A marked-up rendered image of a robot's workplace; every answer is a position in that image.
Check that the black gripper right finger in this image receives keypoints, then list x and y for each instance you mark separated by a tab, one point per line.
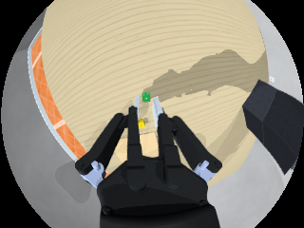
199	159

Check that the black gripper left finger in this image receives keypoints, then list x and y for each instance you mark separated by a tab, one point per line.
92	164

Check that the beige square mat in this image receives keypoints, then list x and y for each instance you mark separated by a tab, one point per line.
148	142

